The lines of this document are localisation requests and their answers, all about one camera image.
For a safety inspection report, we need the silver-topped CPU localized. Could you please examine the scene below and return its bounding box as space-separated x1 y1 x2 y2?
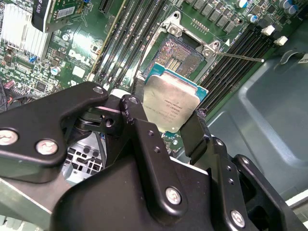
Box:
141 62 209 133

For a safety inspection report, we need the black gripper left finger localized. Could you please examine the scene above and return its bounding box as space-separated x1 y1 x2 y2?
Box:
0 79 189 220

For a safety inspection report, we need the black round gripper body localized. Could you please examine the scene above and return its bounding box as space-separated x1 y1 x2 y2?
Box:
51 155 218 231

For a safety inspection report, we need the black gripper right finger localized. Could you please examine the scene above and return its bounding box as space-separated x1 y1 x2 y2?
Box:
180 110 305 231

